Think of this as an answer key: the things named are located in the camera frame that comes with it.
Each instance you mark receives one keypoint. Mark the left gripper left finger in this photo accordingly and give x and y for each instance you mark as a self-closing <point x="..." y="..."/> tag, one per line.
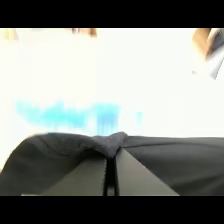
<point x="87" y="181"/>

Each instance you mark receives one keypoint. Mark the black garment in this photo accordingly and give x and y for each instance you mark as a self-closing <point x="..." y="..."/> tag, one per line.
<point x="180" y="163"/>

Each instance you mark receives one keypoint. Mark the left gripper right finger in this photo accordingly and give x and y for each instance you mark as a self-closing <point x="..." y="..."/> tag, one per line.
<point x="136" y="181"/>

